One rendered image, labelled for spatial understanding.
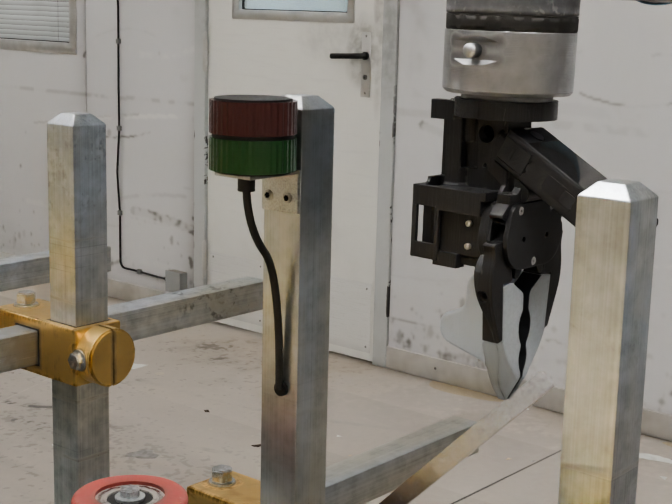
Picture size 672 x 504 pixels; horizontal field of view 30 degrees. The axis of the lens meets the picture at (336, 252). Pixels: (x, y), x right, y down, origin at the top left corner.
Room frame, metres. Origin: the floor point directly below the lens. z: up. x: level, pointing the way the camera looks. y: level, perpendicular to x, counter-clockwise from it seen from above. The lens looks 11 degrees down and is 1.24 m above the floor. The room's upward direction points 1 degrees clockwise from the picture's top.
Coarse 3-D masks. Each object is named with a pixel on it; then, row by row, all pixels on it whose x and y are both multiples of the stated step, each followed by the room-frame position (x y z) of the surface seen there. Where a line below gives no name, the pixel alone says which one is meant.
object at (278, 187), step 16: (224, 96) 0.85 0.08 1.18; (240, 96) 0.86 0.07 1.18; (256, 96) 0.86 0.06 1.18; (272, 96) 0.86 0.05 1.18; (224, 176) 0.84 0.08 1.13; (240, 176) 0.83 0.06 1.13; (256, 176) 0.83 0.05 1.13; (272, 176) 0.84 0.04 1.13; (288, 176) 0.87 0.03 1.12; (272, 192) 0.87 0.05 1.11; (288, 192) 0.86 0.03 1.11; (272, 208) 0.87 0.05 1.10; (288, 208) 0.86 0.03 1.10; (256, 240) 0.85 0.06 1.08; (272, 272) 0.86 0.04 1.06; (272, 288) 0.86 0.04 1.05
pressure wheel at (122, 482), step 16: (96, 480) 0.84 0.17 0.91; (112, 480) 0.84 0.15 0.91; (128, 480) 0.84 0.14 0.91; (144, 480) 0.84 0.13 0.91; (160, 480) 0.84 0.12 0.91; (80, 496) 0.81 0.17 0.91; (96, 496) 0.82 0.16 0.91; (112, 496) 0.82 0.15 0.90; (128, 496) 0.81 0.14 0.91; (144, 496) 0.82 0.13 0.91; (160, 496) 0.82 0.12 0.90; (176, 496) 0.81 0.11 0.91
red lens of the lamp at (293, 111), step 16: (224, 112) 0.83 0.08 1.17; (240, 112) 0.82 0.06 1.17; (256, 112) 0.82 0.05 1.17; (272, 112) 0.82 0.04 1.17; (288, 112) 0.83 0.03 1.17; (224, 128) 0.83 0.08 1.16; (240, 128) 0.82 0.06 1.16; (256, 128) 0.82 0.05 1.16; (272, 128) 0.82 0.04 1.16; (288, 128) 0.83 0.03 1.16
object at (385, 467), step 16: (416, 432) 1.09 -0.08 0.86; (432, 432) 1.09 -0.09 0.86; (448, 432) 1.09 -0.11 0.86; (464, 432) 1.11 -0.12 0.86; (384, 448) 1.05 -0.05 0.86; (400, 448) 1.05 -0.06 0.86; (416, 448) 1.05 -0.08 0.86; (432, 448) 1.07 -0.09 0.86; (336, 464) 1.01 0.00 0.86; (352, 464) 1.01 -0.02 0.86; (368, 464) 1.01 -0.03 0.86; (384, 464) 1.01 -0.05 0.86; (400, 464) 1.03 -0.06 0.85; (416, 464) 1.05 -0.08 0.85; (336, 480) 0.97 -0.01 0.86; (352, 480) 0.98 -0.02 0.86; (368, 480) 1.00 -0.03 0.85; (384, 480) 1.01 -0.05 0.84; (400, 480) 1.03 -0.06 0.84; (336, 496) 0.96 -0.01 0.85; (352, 496) 0.98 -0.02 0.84; (368, 496) 1.00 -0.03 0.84
